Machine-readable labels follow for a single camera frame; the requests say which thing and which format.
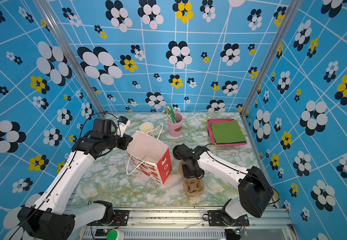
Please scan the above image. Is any brown pulp cup carrier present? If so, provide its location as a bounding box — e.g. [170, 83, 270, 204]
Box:
[178, 160, 205, 198]

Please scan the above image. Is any red white paper gift bag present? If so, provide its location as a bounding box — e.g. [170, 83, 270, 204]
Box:
[126, 131, 172, 185]

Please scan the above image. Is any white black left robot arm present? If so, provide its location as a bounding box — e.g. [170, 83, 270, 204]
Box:
[17, 116, 132, 240]

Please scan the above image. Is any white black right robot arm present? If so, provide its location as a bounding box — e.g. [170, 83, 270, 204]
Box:
[172, 144, 274, 226]

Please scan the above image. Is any stack of white paper cups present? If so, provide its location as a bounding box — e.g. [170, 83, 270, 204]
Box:
[139, 122, 155, 136]

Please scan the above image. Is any pink straw holder cup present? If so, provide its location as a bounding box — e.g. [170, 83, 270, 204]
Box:
[168, 112, 183, 138]

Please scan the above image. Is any green wrapped straws bundle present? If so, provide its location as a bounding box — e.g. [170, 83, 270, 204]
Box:
[163, 104, 179, 123]

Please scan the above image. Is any green push button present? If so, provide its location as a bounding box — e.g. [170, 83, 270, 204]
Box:
[106, 229, 125, 240]

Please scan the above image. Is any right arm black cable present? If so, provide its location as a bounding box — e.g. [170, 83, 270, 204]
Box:
[201, 143, 280, 206]

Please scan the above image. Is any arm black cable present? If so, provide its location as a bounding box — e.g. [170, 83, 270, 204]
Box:
[201, 143, 280, 206]
[8, 111, 121, 240]

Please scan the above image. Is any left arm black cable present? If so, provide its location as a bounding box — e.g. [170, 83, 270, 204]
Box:
[8, 111, 121, 240]

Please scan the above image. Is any left aluminium frame post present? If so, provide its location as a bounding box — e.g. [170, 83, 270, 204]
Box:
[33, 0, 105, 112]

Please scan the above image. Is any aluminium frame post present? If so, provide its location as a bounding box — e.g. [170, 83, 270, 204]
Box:
[33, 0, 105, 112]
[241, 0, 303, 117]

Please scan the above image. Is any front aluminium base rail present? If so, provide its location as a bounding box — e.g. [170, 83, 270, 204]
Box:
[71, 206, 298, 240]

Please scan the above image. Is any right aluminium frame post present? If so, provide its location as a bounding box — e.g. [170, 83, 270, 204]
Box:
[241, 0, 303, 117]

